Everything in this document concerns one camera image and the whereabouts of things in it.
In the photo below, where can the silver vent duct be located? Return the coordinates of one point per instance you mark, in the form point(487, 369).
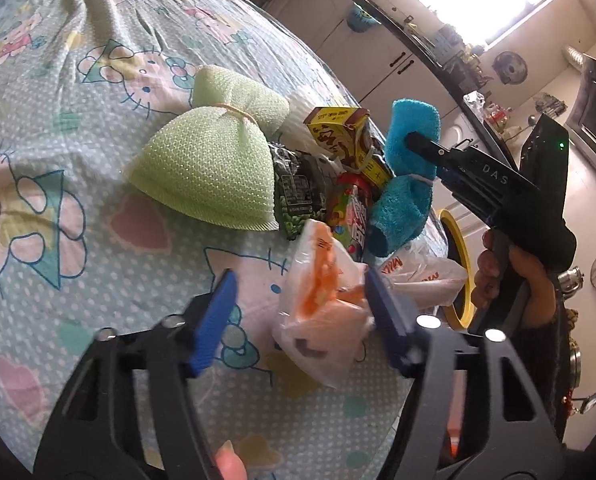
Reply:
point(574, 55)

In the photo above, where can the round wall vent fan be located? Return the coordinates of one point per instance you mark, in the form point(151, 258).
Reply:
point(510, 66)

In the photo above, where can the dark kitchen countertop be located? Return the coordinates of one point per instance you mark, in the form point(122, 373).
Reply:
point(428, 45)

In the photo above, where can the teal desktop drawer box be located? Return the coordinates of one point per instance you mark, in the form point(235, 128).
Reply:
point(448, 40)

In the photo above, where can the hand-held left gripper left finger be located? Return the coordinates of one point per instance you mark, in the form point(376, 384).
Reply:
point(212, 320)

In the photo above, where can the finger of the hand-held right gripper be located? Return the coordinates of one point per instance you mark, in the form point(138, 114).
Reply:
point(453, 180)
point(428, 147)

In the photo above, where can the cat print tablecloth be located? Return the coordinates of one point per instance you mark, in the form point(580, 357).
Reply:
point(102, 285)

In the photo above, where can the red and green candy packet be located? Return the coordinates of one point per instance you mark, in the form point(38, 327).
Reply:
point(348, 210)

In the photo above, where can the blue hanging basket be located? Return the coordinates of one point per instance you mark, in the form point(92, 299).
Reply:
point(363, 17)

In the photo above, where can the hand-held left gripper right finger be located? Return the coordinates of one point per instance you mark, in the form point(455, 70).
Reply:
point(383, 320)

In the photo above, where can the yellow and brown carton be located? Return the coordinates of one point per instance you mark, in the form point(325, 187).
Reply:
point(338, 135)

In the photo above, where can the white plastic bag red print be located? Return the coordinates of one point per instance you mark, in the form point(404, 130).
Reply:
point(428, 280)

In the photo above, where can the person's right hand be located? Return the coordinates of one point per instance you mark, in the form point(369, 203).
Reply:
point(485, 270)

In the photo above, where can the small steel pot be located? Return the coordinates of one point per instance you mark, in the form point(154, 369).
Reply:
point(570, 281)

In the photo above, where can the yellow trash bin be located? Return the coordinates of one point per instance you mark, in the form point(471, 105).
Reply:
point(458, 240)

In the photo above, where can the black range hood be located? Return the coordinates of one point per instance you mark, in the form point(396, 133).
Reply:
point(595, 105)

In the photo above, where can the person's left hand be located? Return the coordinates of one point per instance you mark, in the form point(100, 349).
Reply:
point(230, 462)

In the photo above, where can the person's right forearm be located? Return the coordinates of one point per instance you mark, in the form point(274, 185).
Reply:
point(553, 370)

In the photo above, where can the green mesh bow-shaped sponge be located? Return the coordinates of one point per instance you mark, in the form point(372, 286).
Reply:
point(197, 170)

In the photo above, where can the dark green pea packet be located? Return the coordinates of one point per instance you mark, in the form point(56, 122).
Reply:
point(293, 195)

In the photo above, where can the narrow white cabinet door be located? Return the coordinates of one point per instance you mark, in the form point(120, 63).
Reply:
point(453, 125)

